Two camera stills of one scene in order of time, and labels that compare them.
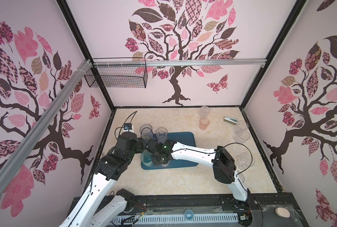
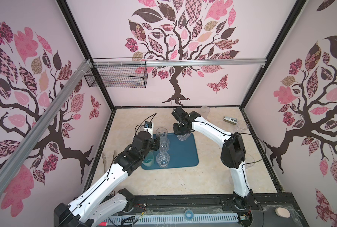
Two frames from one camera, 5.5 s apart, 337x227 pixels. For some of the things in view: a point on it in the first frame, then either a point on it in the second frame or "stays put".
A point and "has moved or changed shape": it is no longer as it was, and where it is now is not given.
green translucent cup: (146, 158) stays put
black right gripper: (155, 163) to (176, 132)
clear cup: (241, 135) to (183, 137)
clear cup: (204, 110) stays put
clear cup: (241, 125) stays put
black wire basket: (119, 73) stays put
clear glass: (161, 134) stays put
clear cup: (165, 165) has moved or changed shape
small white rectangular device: (230, 120) stays put
